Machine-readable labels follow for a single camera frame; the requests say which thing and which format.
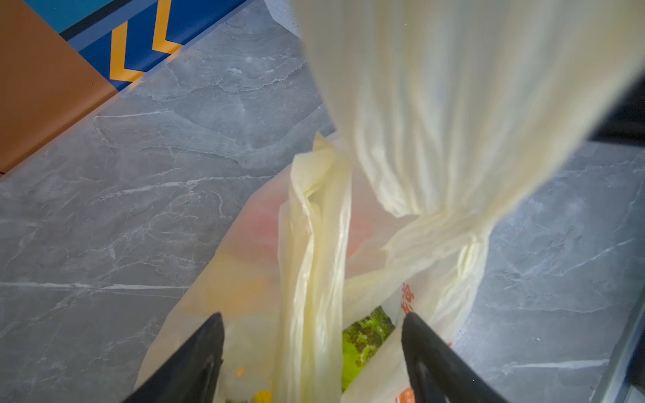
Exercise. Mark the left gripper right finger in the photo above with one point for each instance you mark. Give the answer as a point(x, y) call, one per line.
point(435, 372)

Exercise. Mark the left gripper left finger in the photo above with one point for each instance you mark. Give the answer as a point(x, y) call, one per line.
point(191, 374)

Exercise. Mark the yellow translucent plastic bag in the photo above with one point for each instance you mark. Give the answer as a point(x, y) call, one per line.
point(447, 114)

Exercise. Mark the green cucumber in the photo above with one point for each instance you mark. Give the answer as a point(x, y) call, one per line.
point(361, 341)

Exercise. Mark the white plastic basket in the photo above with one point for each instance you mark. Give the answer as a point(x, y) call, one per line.
point(282, 13)

